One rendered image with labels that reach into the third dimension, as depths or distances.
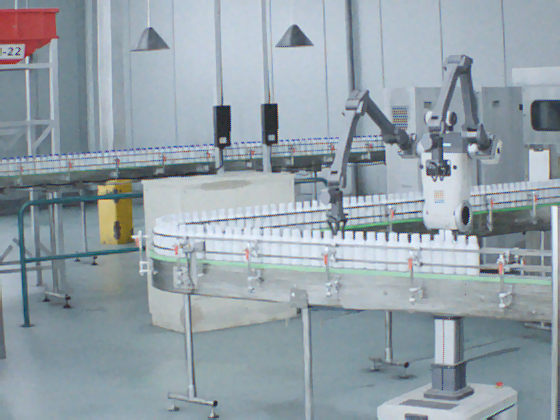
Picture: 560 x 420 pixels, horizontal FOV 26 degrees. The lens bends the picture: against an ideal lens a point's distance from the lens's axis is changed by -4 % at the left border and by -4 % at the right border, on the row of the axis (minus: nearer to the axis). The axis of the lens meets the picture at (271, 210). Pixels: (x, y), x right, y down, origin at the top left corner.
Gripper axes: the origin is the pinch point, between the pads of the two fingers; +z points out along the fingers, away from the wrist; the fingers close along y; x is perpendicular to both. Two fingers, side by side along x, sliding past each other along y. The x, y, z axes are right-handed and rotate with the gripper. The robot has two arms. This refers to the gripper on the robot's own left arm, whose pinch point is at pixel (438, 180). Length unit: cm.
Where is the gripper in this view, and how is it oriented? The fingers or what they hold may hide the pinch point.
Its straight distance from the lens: 561.6
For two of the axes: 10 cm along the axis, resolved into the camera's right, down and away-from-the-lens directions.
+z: 0.3, 10.0, 0.9
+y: 6.1, -0.9, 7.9
